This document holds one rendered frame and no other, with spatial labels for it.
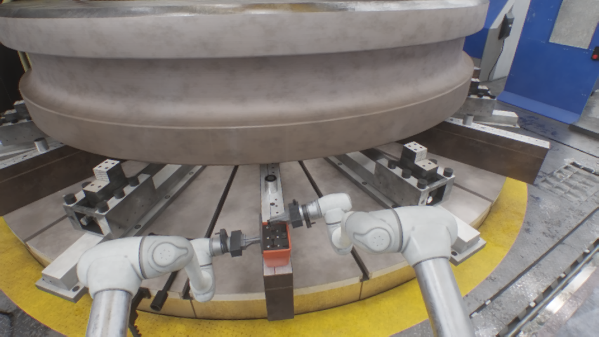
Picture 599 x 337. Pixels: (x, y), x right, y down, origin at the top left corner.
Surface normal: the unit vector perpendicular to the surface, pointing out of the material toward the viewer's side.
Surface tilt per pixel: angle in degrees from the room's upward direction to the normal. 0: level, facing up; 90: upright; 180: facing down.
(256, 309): 90
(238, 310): 90
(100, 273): 21
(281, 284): 90
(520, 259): 0
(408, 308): 0
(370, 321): 0
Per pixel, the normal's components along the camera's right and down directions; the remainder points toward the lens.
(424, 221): 0.04, -0.48
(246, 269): 0.00, -0.87
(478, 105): -0.26, 0.48
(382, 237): -0.08, -0.01
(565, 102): -0.87, 0.25
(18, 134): 0.50, 0.43
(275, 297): 0.12, 0.49
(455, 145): -0.61, 0.39
